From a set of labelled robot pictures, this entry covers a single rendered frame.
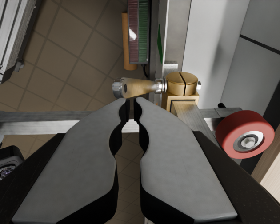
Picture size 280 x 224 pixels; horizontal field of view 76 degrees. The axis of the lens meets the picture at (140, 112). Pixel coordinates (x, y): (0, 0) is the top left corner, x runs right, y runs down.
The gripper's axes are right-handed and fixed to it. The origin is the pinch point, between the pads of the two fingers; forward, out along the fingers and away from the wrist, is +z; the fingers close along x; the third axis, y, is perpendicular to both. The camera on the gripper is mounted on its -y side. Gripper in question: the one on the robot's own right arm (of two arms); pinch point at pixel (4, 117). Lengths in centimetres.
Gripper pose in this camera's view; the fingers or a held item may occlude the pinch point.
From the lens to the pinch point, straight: 42.2
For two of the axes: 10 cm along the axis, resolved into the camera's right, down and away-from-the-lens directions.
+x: 0.0, 8.2, 5.7
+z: -0.3, -5.7, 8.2
